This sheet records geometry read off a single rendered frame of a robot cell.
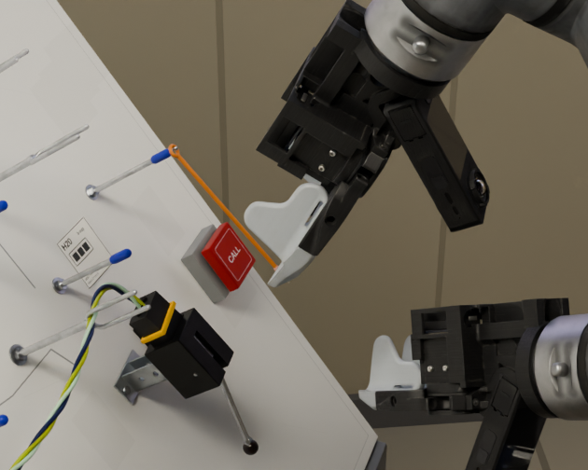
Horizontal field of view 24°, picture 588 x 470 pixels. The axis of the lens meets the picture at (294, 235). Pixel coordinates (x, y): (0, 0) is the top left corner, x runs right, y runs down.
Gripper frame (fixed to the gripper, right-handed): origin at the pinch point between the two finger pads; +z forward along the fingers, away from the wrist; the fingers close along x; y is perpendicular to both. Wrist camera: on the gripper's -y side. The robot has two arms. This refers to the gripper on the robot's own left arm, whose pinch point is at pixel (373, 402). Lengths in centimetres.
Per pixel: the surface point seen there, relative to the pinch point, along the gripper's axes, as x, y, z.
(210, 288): 0.3, 11.2, 21.4
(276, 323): -9.6, 7.7, 24.0
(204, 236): 0.2, 16.3, 22.0
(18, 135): 20.5, 24.7, 20.6
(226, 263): -0.2, 13.4, 19.4
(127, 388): 13.6, 2.4, 16.2
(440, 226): -103, 27, 91
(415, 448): -114, -15, 112
